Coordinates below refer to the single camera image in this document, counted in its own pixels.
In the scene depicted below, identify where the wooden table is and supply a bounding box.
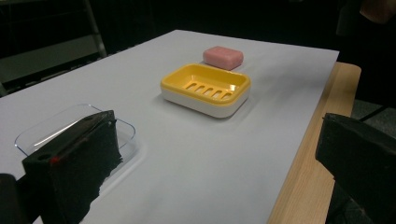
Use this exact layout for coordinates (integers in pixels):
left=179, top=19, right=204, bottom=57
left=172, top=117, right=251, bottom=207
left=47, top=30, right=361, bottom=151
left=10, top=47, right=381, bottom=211
left=266, top=61, right=362, bottom=224

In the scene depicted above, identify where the clear plastic soap dish lid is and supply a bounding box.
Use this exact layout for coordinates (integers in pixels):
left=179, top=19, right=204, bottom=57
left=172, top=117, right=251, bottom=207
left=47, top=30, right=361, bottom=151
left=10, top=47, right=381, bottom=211
left=14, top=104, right=138, bottom=200

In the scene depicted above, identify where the yellow and white soap dish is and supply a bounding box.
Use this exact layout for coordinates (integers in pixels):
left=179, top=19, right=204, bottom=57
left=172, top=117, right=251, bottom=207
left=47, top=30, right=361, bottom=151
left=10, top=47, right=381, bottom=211
left=160, top=63, right=252, bottom=119

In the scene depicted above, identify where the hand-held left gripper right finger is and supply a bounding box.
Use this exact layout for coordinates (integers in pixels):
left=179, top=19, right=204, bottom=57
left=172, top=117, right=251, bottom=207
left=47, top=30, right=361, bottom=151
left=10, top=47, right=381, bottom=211
left=315, top=112, right=396, bottom=224

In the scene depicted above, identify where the pink soap bar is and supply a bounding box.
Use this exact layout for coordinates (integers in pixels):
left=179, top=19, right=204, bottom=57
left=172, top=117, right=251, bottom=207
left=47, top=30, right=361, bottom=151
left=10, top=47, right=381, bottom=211
left=202, top=46, right=245, bottom=71

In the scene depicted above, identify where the white paper sheet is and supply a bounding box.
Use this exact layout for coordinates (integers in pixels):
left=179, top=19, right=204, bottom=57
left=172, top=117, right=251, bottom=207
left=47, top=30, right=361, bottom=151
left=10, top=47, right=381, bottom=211
left=0, top=29, right=340, bottom=224

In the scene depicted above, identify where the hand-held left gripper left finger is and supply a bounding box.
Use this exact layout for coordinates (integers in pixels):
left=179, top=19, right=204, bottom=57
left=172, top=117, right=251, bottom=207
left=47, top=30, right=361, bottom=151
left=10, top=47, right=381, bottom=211
left=21, top=109, right=122, bottom=224

